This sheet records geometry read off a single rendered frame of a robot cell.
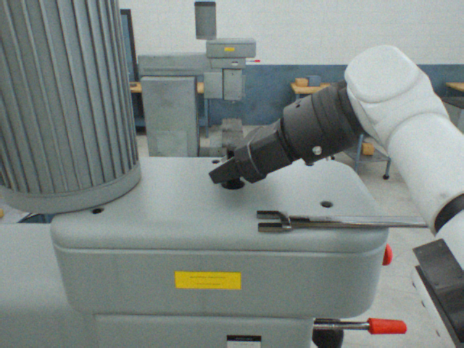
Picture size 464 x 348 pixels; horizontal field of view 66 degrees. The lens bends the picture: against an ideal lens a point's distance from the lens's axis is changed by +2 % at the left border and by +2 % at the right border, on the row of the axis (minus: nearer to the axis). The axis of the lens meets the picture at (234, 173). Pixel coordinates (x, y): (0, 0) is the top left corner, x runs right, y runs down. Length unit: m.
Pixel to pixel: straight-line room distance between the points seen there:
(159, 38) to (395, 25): 4.31
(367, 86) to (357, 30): 6.89
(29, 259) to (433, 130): 0.62
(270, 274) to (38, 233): 0.46
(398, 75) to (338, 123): 0.09
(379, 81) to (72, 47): 0.35
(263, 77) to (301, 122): 6.64
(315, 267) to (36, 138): 0.39
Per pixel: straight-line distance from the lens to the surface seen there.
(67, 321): 0.64
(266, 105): 7.21
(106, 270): 0.52
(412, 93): 0.40
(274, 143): 0.47
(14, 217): 2.91
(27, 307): 0.65
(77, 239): 0.50
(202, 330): 0.58
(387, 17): 7.45
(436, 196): 0.33
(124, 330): 0.61
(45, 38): 0.47
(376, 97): 0.40
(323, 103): 0.46
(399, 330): 0.63
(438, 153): 0.35
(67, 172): 0.51
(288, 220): 0.46
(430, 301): 0.31
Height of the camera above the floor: 2.14
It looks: 25 degrees down
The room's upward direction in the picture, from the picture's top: straight up
